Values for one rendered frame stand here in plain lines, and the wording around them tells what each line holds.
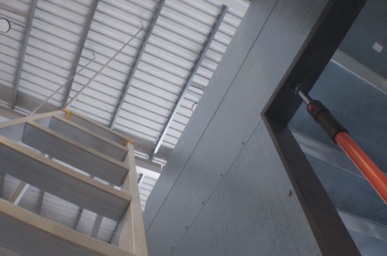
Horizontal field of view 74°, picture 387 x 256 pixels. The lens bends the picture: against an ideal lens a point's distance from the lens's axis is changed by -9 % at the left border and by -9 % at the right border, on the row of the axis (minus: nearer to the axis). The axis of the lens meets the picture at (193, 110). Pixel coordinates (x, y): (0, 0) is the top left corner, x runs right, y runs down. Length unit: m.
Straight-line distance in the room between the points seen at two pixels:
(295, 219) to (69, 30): 7.24
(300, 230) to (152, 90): 7.12
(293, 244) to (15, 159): 0.62
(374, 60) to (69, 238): 2.24
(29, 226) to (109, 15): 6.92
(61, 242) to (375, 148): 2.61
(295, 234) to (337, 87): 1.73
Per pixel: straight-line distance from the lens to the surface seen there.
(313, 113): 0.81
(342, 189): 2.92
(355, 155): 0.66
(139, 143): 8.42
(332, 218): 0.70
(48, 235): 0.43
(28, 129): 0.90
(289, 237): 0.69
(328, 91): 2.28
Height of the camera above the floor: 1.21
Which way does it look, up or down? 64 degrees up
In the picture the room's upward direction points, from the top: straight up
